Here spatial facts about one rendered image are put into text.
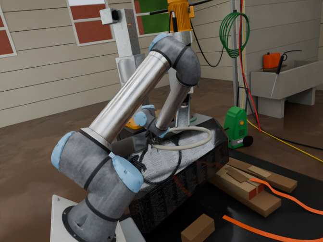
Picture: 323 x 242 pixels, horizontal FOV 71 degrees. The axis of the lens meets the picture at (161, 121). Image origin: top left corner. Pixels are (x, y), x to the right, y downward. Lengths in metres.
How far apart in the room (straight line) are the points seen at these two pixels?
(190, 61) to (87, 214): 0.73
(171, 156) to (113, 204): 1.19
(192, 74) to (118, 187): 0.57
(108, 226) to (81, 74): 7.16
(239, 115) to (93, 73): 5.60
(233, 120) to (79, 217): 2.81
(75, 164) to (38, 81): 6.98
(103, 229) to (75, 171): 0.22
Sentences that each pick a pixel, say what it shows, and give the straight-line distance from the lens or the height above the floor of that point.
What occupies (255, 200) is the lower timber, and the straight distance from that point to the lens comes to 2.48.
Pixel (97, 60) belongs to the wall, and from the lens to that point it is 7.96.
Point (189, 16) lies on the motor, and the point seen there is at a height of 1.89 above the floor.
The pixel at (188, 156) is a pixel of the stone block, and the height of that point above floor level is 0.68.
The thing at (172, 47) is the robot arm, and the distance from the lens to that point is 1.03.
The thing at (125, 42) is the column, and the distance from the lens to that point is 2.73.
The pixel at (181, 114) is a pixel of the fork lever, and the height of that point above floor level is 0.98.
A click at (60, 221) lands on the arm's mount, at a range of 0.91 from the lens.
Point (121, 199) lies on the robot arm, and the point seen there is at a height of 1.18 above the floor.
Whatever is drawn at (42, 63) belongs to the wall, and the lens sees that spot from 7.76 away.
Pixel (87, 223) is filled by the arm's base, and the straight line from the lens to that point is 0.88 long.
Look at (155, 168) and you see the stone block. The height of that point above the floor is 0.71.
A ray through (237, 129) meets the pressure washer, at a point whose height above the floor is 0.30.
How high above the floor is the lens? 1.67
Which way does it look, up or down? 19 degrees down
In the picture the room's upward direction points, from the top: 9 degrees counter-clockwise
